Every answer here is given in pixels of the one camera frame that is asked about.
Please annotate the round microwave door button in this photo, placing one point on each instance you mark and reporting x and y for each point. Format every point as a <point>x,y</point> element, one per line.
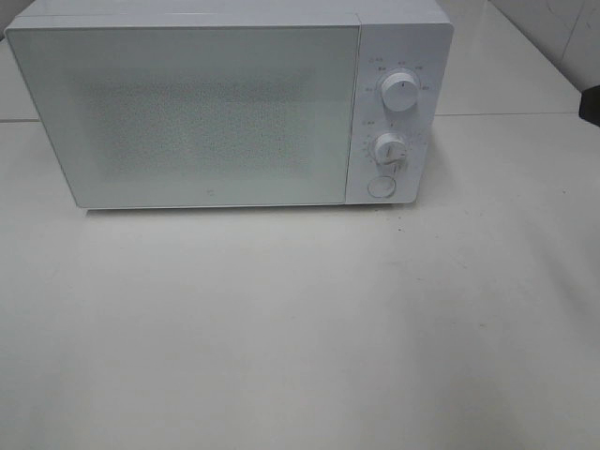
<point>381,187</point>

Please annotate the white microwave knob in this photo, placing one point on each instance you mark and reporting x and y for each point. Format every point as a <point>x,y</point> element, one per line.
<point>389,149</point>
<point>400,91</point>

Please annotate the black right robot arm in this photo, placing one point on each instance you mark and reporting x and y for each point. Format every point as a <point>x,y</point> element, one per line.
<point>589,107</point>

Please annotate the white microwave oven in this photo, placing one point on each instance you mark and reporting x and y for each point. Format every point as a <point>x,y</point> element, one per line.
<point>419,45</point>

